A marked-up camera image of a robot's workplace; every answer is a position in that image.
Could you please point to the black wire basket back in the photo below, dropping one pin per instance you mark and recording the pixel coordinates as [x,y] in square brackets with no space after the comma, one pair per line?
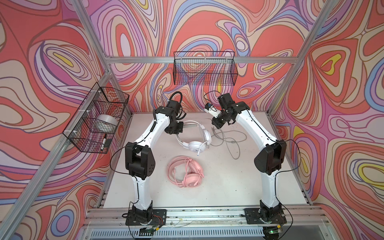
[205,68]

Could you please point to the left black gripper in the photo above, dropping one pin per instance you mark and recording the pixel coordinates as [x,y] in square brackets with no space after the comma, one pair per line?
[180,130]

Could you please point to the pink headphones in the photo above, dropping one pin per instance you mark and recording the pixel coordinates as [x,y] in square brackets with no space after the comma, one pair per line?
[194,173]

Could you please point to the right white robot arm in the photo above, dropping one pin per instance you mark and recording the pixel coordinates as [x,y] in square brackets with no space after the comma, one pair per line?
[269,159]

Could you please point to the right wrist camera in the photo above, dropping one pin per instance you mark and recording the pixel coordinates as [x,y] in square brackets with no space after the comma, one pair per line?
[210,109]

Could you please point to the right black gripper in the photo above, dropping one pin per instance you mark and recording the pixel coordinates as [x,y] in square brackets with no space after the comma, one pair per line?
[215,121]

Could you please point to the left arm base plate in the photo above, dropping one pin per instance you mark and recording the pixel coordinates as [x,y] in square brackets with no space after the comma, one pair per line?
[149,217]

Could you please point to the white headphones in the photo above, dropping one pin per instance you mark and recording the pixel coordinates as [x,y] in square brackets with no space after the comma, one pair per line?
[196,137]

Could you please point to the black wire basket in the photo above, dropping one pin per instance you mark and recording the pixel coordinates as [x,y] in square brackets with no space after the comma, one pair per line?
[205,68]
[100,100]

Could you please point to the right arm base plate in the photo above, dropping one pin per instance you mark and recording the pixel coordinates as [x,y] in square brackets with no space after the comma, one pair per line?
[263,216]

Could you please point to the grey tape roll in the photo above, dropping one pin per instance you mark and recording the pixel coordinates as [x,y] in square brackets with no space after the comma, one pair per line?
[105,124]

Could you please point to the black wire basket left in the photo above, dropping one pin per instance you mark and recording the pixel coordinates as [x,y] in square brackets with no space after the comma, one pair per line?
[100,100]

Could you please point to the marker pen in basket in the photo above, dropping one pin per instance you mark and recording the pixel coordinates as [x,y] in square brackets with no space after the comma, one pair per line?
[103,142]

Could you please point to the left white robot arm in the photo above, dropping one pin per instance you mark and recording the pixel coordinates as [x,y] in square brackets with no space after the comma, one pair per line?
[140,161]

